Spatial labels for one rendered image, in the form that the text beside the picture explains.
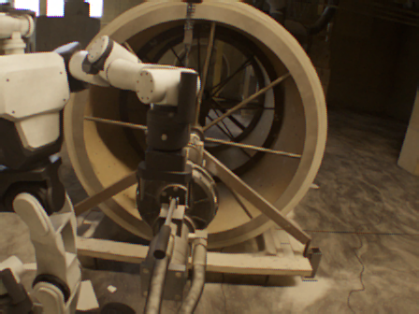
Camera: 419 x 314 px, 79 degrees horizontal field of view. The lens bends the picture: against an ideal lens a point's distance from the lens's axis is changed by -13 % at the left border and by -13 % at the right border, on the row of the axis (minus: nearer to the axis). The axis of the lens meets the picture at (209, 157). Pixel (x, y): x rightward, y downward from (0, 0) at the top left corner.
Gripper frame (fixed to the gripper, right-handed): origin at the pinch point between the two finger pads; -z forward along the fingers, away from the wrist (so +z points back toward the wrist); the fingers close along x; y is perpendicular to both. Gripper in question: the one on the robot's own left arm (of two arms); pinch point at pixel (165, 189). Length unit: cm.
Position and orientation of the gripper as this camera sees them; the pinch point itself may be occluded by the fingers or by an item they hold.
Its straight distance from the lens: 65.8
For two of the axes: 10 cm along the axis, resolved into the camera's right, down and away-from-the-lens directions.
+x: 10.0, 1.0, 0.2
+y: 0.1, -3.4, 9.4
